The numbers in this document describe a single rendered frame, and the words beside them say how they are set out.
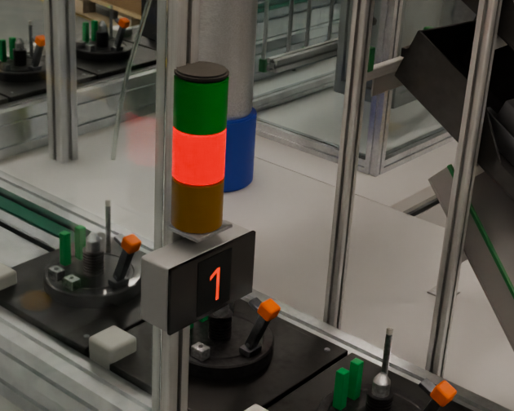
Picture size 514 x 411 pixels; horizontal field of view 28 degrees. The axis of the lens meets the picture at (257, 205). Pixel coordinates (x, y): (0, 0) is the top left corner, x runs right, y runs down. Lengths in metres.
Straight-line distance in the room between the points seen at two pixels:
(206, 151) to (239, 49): 1.03
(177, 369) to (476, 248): 0.43
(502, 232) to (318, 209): 0.68
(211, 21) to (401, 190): 0.53
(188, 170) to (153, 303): 0.14
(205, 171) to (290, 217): 1.02
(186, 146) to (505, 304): 0.53
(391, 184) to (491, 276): 0.86
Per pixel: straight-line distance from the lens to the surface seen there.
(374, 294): 1.72
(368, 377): 1.31
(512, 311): 1.31
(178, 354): 1.10
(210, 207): 0.97
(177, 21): 0.93
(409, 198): 2.11
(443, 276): 1.32
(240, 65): 1.97
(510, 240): 1.39
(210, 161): 0.95
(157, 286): 0.97
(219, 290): 1.02
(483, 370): 1.57
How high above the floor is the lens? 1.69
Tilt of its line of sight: 25 degrees down
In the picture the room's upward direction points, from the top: 3 degrees clockwise
